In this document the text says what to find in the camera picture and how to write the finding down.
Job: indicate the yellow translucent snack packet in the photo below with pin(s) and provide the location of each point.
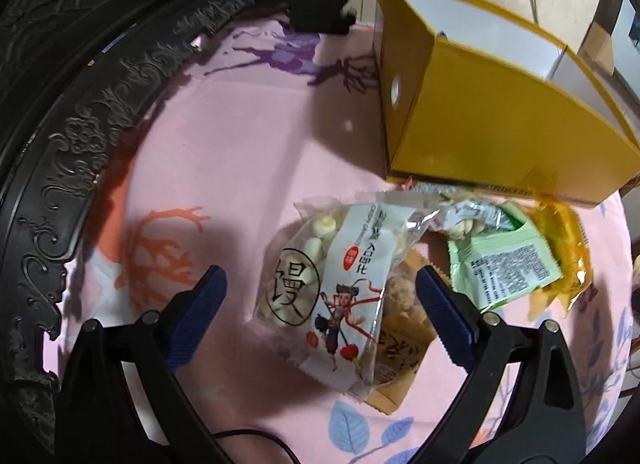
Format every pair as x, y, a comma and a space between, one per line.
565, 229

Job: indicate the pink printed cloth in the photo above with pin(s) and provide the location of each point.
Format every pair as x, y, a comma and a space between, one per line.
210, 144

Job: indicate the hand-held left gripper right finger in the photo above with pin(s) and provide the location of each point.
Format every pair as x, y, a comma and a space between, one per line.
445, 314

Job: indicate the small clear biscuit packet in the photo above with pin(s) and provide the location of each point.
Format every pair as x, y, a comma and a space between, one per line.
462, 224

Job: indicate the dark carved wooden furniture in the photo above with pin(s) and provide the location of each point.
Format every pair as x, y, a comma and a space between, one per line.
75, 119

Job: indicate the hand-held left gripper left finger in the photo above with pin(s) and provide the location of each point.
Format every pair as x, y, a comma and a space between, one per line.
197, 314

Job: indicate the white cartoon biscuit packet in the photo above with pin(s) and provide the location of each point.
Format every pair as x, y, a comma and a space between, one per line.
320, 264

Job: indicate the yellow cardboard box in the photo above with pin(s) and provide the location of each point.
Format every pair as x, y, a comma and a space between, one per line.
475, 119

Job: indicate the green snack packet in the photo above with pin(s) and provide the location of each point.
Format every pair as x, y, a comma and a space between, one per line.
505, 259

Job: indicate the brown paper snack packet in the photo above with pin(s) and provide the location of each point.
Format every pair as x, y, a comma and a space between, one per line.
400, 344

